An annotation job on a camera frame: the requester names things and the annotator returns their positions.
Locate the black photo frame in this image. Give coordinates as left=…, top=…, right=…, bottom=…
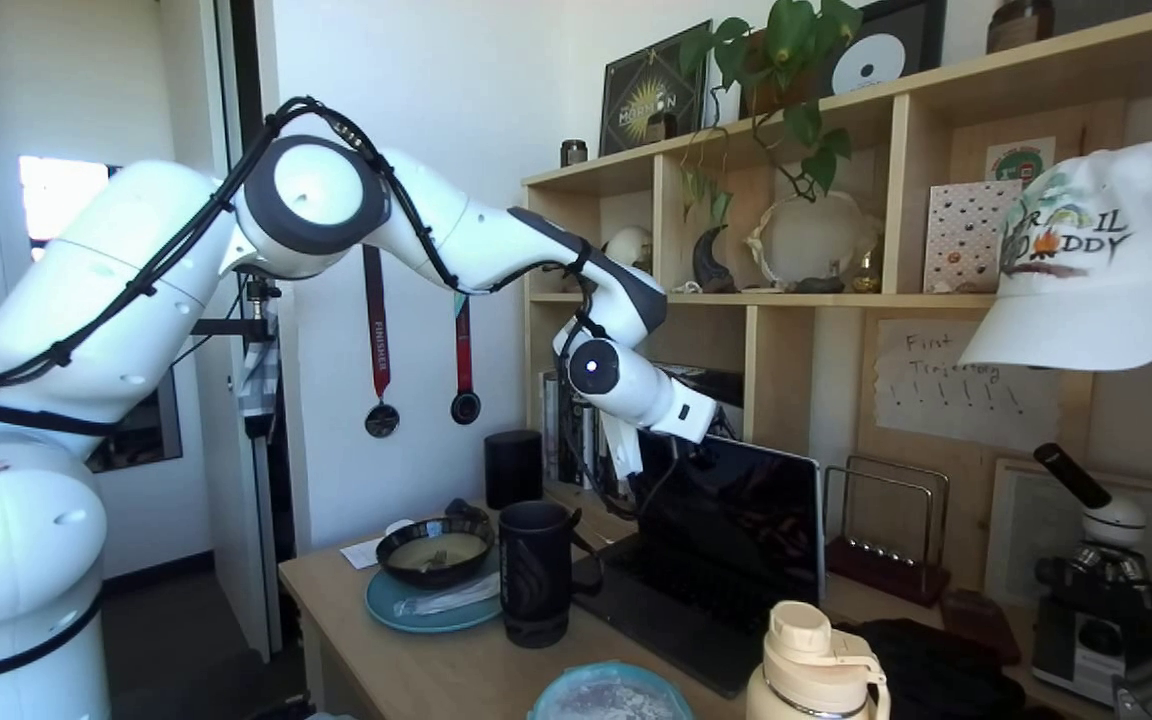
left=701, top=368, right=748, bottom=448

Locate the white crystal slab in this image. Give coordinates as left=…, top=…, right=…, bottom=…
left=740, top=178, right=875, bottom=297

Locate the wooden shelving unit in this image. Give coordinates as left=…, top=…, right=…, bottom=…
left=520, top=0, right=1152, bottom=720

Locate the white handwritten sheet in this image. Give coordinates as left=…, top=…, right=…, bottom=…
left=866, top=317, right=1075, bottom=453

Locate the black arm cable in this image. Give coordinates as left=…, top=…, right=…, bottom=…
left=0, top=93, right=609, bottom=402

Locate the white ball ornament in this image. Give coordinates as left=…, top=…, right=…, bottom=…
left=598, top=221, right=656, bottom=277

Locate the grey laptop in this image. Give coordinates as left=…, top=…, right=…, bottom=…
left=566, top=431, right=829, bottom=701

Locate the white baseball cap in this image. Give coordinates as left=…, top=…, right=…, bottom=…
left=956, top=134, right=1152, bottom=374

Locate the black bowl with food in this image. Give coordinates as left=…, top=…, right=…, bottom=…
left=370, top=498, right=501, bottom=591

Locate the light wooden picture frame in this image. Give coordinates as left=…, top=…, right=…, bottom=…
left=978, top=455, right=1152, bottom=621

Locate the green trailing potted plant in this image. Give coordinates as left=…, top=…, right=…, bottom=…
left=674, top=0, right=875, bottom=231

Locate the brown decorative object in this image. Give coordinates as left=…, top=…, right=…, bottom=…
left=978, top=0, right=1061, bottom=56

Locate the dark crescent ornament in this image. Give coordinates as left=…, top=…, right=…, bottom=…
left=686, top=214, right=740, bottom=301

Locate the black mug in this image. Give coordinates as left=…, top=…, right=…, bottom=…
left=494, top=496, right=583, bottom=653

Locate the short red ribbon medal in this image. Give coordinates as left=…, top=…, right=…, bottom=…
left=449, top=292, right=482, bottom=431

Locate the black cloth bag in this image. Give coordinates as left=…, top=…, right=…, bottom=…
left=850, top=610, right=1049, bottom=720

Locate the cream water bottle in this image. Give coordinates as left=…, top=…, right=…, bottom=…
left=740, top=597, right=897, bottom=720

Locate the black cylinder speaker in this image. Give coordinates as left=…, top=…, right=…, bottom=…
left=480, top=428, right=548, bottom=510

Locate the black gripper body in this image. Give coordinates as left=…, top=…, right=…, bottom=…
left=609, top=431, right=686, bottom=525

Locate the white paper note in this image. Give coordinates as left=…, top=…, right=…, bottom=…
left=335, top=517, right=414, bottom=576

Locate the blue plate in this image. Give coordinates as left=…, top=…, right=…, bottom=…
left=365, top=563, right=509, bottom=641

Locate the dark spine book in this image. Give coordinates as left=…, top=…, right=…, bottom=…
left=563, top=397, right=609, bottom=490

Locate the small brown box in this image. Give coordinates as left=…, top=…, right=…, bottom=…
left=939, top=588, right=1023, bottom=661

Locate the black camera stand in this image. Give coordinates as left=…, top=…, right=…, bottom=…
left=186, top=263, right=288, bottom=665

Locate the long red ribbon medal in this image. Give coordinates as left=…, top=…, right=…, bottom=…
left=358, top=241, right=404, bottom=444

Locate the black white microscope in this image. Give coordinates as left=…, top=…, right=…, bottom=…
left=1029, top=438, right=1152, bottom=706

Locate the green tree card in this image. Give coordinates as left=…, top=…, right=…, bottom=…
left=978, top=134, right=1061, bottom=191

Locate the framed silver disc plaque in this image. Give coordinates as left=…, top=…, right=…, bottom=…
left=825, top=0, right=949, bottom=100

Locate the dark framed mushroom picture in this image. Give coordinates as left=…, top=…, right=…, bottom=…
left=594, top=16, right=717, bottom=159

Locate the white dotted card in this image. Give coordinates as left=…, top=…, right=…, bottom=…
left=920, top=174, right=1023, bottom=301

